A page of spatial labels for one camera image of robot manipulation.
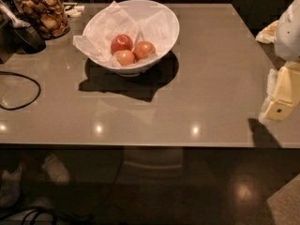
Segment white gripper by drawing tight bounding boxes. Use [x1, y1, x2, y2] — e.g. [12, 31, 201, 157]
[259, 0, 300, 123]

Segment orange apple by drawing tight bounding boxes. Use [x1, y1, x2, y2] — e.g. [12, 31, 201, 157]
[113, 50, 135, 67]
[133, 41, 156, 61]

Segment orange apple front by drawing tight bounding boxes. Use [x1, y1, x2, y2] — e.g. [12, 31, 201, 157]
[113, 50, 135, 67]

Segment white bowl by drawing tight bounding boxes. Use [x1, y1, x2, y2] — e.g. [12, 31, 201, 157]
[82, 0, 181, 78]

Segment red apple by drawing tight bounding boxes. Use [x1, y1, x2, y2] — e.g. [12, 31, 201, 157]
[111, 34, 133, 53]

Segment small white items behind bowl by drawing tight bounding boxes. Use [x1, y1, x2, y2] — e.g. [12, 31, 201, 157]
[64, 3, 85, 18]

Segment yellow cloth at right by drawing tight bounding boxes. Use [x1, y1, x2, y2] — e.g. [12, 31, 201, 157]
[256, 21, 278, 44]

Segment white paper liner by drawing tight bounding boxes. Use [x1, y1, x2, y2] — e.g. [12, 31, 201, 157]
[72, 0, 173, 68]

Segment white shoe under table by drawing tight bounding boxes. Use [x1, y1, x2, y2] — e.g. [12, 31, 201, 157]
[41, 154, 70, 186]

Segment glass jar of dried chips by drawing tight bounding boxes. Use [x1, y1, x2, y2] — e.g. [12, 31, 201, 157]
[13, 0, 69, 39]

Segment black pan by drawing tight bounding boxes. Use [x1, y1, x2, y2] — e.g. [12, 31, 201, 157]
[13, 26, 46, 53]

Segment white spoon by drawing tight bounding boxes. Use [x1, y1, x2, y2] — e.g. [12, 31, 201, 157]
[0, 1, 30, 28]

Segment white shoe at left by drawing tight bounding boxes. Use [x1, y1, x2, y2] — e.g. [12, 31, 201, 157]
[0, 165, 23, 208]

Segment black cable on table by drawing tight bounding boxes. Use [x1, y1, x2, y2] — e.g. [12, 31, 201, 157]
[0, 70, 42, 112]

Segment black cables on floor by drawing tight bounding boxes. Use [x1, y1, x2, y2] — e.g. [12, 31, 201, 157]
[0, 205, 95, 225]

